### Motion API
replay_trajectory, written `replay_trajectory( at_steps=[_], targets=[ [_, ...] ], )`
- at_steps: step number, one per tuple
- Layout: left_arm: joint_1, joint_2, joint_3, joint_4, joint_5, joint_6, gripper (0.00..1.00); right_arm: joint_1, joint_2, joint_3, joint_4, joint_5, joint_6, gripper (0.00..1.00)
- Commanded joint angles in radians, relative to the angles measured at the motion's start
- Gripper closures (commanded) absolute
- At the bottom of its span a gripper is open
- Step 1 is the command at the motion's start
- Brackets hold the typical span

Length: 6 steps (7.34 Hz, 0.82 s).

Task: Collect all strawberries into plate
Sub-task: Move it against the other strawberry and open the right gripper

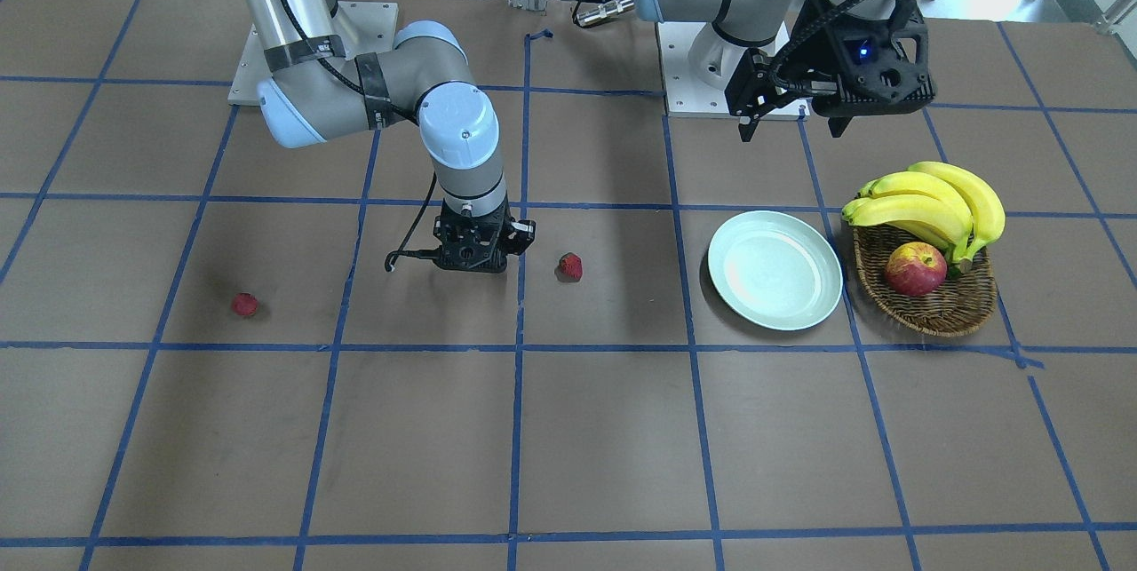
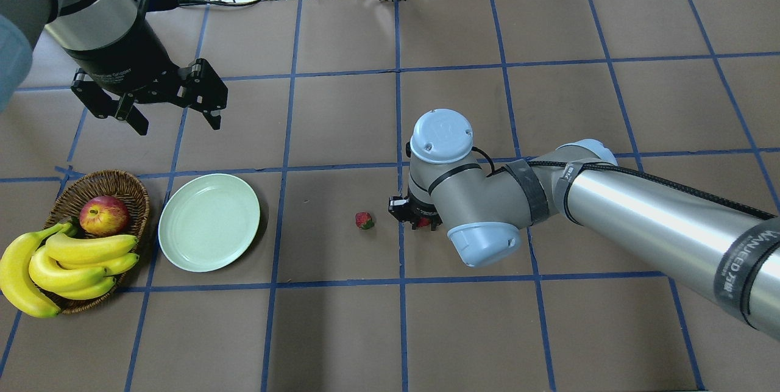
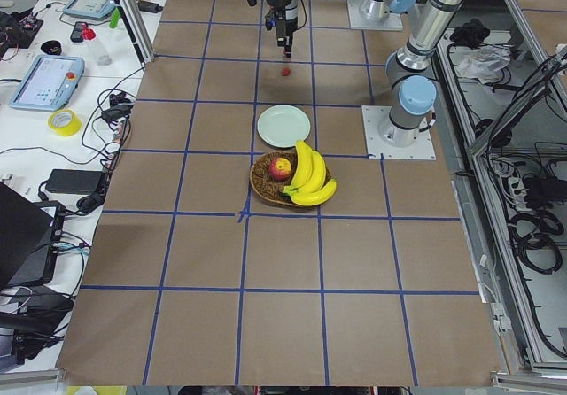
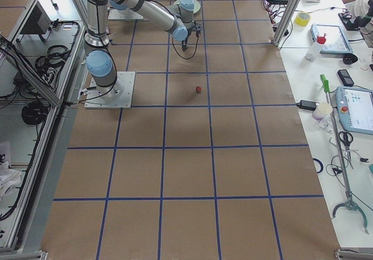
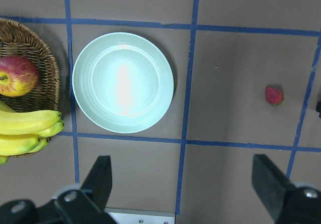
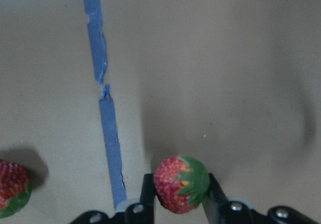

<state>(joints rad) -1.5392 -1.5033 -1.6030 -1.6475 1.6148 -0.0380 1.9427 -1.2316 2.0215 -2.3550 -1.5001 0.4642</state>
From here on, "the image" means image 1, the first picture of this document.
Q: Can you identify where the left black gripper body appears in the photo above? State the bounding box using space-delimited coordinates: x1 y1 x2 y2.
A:
795 0 937 119

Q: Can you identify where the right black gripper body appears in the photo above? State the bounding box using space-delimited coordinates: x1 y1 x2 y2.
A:
433 202 511 274

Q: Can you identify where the red strawberry one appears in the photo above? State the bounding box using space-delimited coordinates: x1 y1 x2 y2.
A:
556 253 584 283

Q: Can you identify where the red strawberry three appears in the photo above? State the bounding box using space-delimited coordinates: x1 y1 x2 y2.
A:
230 292 259 318

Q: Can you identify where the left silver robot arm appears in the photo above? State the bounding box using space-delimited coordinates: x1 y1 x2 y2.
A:
634 0 937 142

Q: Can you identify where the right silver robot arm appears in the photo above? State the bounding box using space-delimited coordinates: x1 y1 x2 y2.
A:
244 0 536 274

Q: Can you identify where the light green plate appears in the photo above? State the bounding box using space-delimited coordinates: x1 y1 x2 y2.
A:
706 210 844 331

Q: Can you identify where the yellow banana bunch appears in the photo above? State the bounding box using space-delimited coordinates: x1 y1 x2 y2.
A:
843 162 1006 274

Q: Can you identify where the red apple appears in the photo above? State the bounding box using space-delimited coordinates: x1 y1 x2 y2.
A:
883 241 949 297

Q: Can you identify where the wicker basket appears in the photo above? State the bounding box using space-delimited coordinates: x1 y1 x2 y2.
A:
850 226 998 337

